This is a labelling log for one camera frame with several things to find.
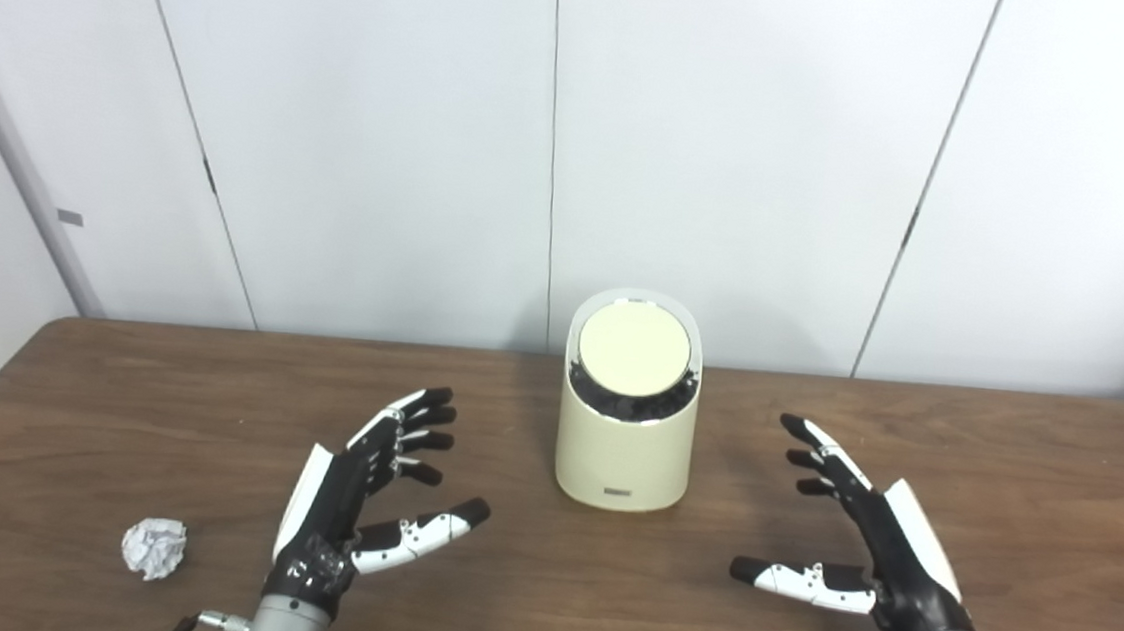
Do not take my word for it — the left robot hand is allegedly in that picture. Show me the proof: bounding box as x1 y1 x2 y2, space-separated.
260 375 501 631

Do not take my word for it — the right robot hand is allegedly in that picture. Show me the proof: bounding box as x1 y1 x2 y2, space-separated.
725 410 993 631

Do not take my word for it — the white paper ball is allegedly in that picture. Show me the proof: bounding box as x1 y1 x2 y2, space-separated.
119 516 189 585

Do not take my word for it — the cream-colored bin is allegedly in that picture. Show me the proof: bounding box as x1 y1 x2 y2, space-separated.
551 284 708 517

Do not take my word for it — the round cream bin lid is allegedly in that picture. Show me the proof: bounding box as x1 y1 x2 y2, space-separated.
575 298 696 402

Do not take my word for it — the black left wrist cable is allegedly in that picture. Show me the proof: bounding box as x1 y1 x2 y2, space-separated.
161 606 255 631

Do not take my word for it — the grey wall corner post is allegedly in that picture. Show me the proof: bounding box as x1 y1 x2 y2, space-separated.
0 0 131 321

